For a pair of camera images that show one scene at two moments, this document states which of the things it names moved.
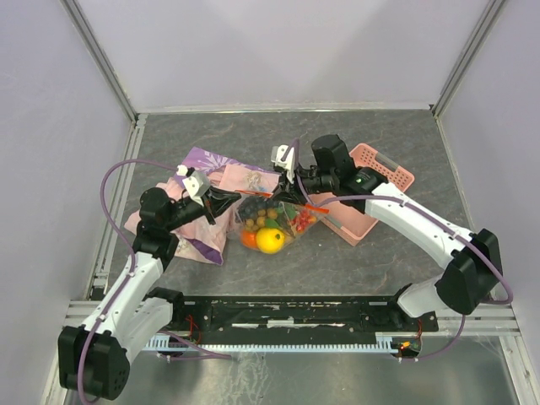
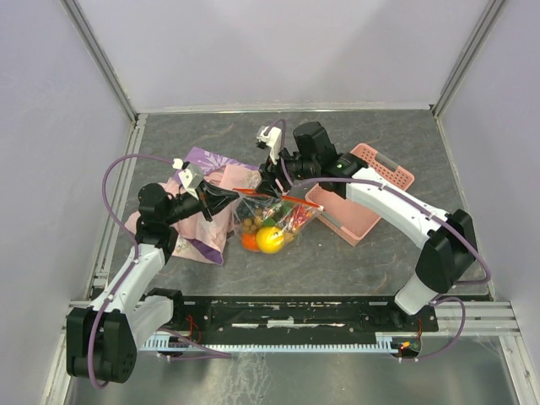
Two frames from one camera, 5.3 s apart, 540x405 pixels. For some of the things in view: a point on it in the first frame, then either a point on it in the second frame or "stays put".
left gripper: [216, 201] stays put
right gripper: [284, 186] → [269, 172]
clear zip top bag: [267, 224] stays put
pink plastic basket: [349, 220] stays put
